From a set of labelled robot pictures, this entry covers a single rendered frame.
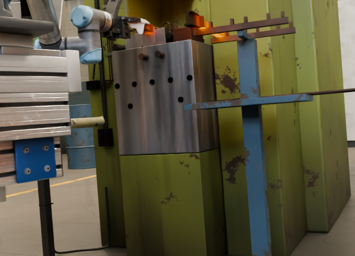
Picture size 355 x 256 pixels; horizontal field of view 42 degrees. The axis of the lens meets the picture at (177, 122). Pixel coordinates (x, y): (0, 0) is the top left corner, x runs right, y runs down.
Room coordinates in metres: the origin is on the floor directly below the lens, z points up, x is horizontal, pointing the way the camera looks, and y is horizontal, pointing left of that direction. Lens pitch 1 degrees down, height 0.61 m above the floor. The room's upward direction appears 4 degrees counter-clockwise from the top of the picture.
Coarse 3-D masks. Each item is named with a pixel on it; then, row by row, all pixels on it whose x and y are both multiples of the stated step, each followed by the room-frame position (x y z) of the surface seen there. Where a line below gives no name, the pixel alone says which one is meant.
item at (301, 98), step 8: (280, 96) 1.45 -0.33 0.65; (288, 96) 1.44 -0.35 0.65; (296, 96) 1.43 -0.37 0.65; (304, 96) 1.42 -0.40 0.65; (312, 96) 1.67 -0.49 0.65; (184, 104) 1.56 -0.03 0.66; (192, 104) 1.55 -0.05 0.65; (200, 104) 1.54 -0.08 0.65; (208, 104) 1.53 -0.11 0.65; (216, 104) 1.52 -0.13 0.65; (224, 104) 1.51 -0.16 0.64; (232, 104) 1.50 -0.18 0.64; (240, 104) 1.49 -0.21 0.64; (248, 104) 1.48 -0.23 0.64; (256, 104) 1.50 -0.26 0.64; (264, 104) 1.64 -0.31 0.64
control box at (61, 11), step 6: (54, 0) 2.13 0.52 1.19; (60, 0) 2.13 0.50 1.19; (12, 6) 2.13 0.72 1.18; (18, 6) 2.13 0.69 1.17; (54, 6) 2.11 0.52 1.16; (60, 6) 2.11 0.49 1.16; (66, 6) 2.18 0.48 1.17; (12, 12) 2.11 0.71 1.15; (18, 12) 2.11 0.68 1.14; (60, 12) 2.09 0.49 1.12; (66, 12) 2.17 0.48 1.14; (60, 18) 2.08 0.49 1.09; (66, 18) 2.16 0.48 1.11; (60, 24) 2.06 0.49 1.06; (66, 24) 2.15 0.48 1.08; (60, 30) 2.05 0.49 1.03; (30, 48) 2.00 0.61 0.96
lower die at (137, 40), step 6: (156, 30) 1.95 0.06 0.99; (162, 30) 1.94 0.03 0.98; (168, 30) 1.96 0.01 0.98; (132, 36) 2.01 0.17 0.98; (138, 36) 1.99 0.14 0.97; (144, 36) 1.98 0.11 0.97; (150, 36) 1.97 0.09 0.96; (156, 36) 1.95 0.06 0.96; (162, 36) 1.94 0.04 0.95; (126, 42) 2.02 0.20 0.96; (132, 42) 2.01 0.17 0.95; (138, 42) 1.99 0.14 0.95; (144, 42) 1.98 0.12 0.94; (150, 42) 1.97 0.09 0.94; (126, 48) 2.02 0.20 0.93; (132, 48) 2.01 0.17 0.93
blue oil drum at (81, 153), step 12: (72, 108) 6.36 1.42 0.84; (84, 108) 6.34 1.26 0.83; (72, 132) 6.37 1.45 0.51; (84, 132) 6.34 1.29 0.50; (72, 144) 6.38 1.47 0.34; (84, 144) 6.34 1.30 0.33; (72, 156) 6.39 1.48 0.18; (84, 156) 6.34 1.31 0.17; (72, 168) 6.39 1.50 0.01; (84, 168) 6.33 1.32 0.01
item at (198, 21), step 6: (186, 12) 1.43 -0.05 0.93; (192, 12) 1.44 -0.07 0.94; (186, 18) 1.43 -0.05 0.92; (192, 18) 1.45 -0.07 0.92; (198, 18) 1.50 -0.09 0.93; (186, 24) 1.43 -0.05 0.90; (192, 24) 1.43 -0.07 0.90; (198, 24) 1.50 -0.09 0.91; (204, 24) 1.54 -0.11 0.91; (216, 36) 1.75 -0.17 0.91
